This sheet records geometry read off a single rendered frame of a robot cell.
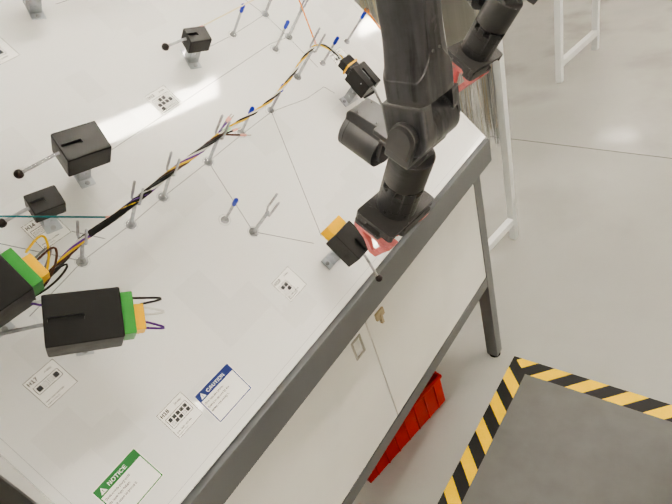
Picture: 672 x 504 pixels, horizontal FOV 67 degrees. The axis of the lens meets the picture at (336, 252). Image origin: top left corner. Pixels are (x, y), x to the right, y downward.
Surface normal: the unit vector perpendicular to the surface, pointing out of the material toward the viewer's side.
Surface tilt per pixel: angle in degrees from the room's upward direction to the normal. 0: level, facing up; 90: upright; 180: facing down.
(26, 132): 50
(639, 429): 0
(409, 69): 77
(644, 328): 0
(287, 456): 90
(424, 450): 0
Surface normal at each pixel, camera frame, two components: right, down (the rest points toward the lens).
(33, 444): 0.42, -0.36
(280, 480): 0.77, 0.18
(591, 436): -0.27, -0.76
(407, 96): -0.63, 0.60
